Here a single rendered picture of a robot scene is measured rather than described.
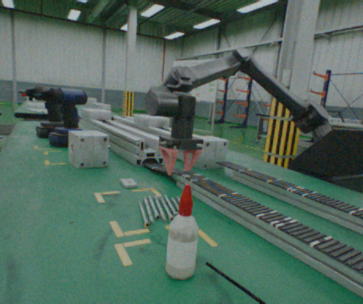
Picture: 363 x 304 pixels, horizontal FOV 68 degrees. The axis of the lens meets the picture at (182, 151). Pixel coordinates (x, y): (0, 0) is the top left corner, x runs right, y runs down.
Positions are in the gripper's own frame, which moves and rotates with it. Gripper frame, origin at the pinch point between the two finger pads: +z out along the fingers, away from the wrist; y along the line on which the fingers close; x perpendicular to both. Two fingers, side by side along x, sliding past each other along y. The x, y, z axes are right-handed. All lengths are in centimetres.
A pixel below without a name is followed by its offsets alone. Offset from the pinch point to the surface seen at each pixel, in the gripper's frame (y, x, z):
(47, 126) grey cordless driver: 24, -72, -2
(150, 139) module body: -2.1, -22.9, -4.6
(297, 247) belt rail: 1.1, 37.1, 1.6
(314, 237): -0.3, 38.5, -0.5
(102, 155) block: 14.8, -19.1, -0.6
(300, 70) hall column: -302, -186, -72
